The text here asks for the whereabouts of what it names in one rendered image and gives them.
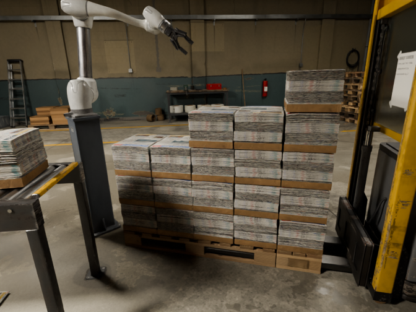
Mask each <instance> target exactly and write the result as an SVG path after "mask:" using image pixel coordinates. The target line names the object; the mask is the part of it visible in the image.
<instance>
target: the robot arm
mask: <svg viewBox="0 0 416 312"><path fill-rule="evenodd" d="M61 9H62V10H63V11H64V12H65V13H67V14H70V15H71V16H72V19H73V22H74V25H75V27H76V33H77V53H78V63H79V77H78V78H77V79H73V80H70V81H69V83H68V85H67V97H68V101H69V106H70V109H71V111H70V112H69V113H64V117H72V118H82V117H88V116H98V114H97V113H94V112H93V109H92V103H93V102H95V101H96V100H97V98H98V90H97V83H96V81H95V79H93V78H92V53H91V39H90V30H91V29H92V25H93V17H95V16H105V17H111V18H114V19H117V20H120V21H122V22H126V23H128V24H131V25H134V26H136V27H140V28H144V29H145V30H146V31H147V32H150V33H152V34H154V35H158V34H159V33H160V32H162V33H163V34H166V35H167V36H168V37H171V39H170V41H171V42H172V44H173V46H174V47H175V48H176V50H177V51H178V50H180V51H181V52H182V53H184V54H185V55H187V53H188V52H187V51H186V50H184V49H183V48H182V47H180V45H179V43H178V39H177V38H178V37H183V38H184V39H185V40H186V41H187V42H188V43H190V44H191V45H192V44H193V43H194V42H193V41H192V40H191V39H190V38H189V37H188V36H187V32H184V31H182V30H180V29H178V28H173V27H172V26H171V24H170V23H169V22H168V21H167V20H166V19H165V18H164V17H163V15H161V13H159V11H157V10H156V9H154V8H153V7H151V6H147V7H146V8H145V9H144V11H143V16H144V17H145V19H144V20H141V19H136V18H133V17H131V16H129V15H126V14H124V13H122V12H120V11H117V10H115V9H112V8H109V7H106V6H102V5H99V4H95V3H93V2H90V1H86V0H61Z"/></svg>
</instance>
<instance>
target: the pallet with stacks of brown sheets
mask: <svg viewBox="0 0 416 312"><path fill-rule="evenodd" d="M36 111H37V115H35V116H31V117H29V118H30V124H31V125H28V128H38V127H40V126H49V129H39V131H41V130H56V129H69V128H56V125H68V121H67V119H66V118H65V117H64V113H69V112H70V111H71V109H70V106H69V105H67V106H41V107H38V108H36Z"/></svg>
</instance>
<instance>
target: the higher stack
mask: <svg viewBox="0 0 416 312"><path fill-rule="evenodd" d="M345 72H346V70H345V69H324V70H306V71H288V72H287V76H286V85H285V102H286V104H341V102H343V101H344V100H343V99H344V96H343V95H344V91H343V90H344V89H343V88H344V82H345V81H344V79H345V77H344V76H345ZM339 120H340V114H338V113H337V112H286V110H285V107H284V121H283V123H284V128H283V138H284V144H296V145H331V146H336V144H337V140H338V139H339V138H338V133H339V125H340V124H339ZM281 165H282V176H281V179H282V180H283V181H302V182H311V183H327V184H331V183H332V176H333V169H334V154H333V153H319V152H289V151H284V147H283V140H282V160H281ZM281 186H282V185H281V182H280V201H279V213H280V214H289V215H301V216H307V217H321V218H326V217H327V215H328V212H329V211H328V208H329V196H330V192H329V190H321V189H305V188H289V187H281ZM326 232H327V225H326V224H321V223H309V222H297V221H291V220H279V216H278V221H277V244H278V245H286V246H296V247H301V248H310V249H320V250H323V244H324V239H325V234H326ZM321 262H322V256H321V255H315V254H305V253H297V252H293V253H292V252H291V251H282V250H277V257H276V268H281V269H290V270H294V271H302V272H310V273H315V274H320V273H321Z"/></svg>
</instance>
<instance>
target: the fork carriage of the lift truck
mask: <svg viewBox="0 0 416 312"><path fill-rule="evenodd" d="M335 230H336V232H337V236H338V237H340V240H341V242H342V248H343V250H344V253H345V256H346V257H347V258H348V260H349V263H350V265H351V271H352V274H353V276H354V279H355V281H356V283H357V286H358V287H359V286H363V287H365V288H366V286H367V282H368V276H369V272H370V266H371V260H372V257H373V250H374V247H375V245H374V243H373V242H372V240H371V238H370V236H369V234H368V233H367V231H366V230H365V228H364V226H363V224H362V223H361V221H360V219H359V218H358V216H357V214H356V213H355V211H354V209H353V207H352V206H351V204H350V203H349V200H348V199H347V197H341V196H340V197H339V206H338V211H337V220H336V228H335Z"/></svg>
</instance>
